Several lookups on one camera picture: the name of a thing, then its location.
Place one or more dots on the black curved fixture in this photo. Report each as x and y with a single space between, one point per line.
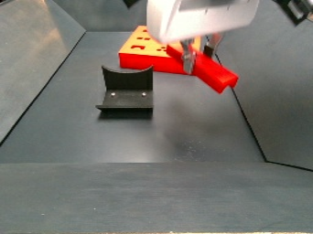
128 89

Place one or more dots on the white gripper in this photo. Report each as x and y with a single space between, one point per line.
181 19

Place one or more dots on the red shape-sorter board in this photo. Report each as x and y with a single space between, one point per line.
142 52

